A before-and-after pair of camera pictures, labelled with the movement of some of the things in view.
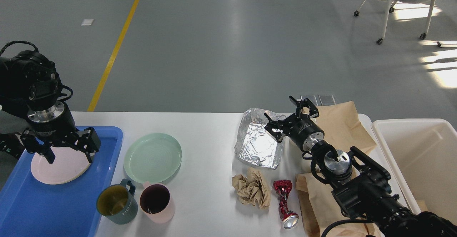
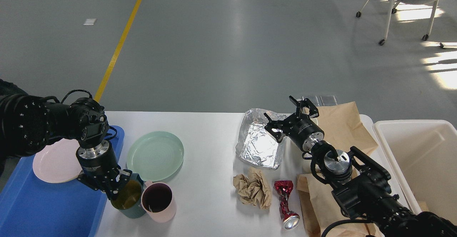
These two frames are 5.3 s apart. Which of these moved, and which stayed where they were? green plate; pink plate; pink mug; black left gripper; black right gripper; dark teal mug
Moved: black left gripper; dark teal mug
Stayed: pink mug; black right gripper; pink plate; green plate
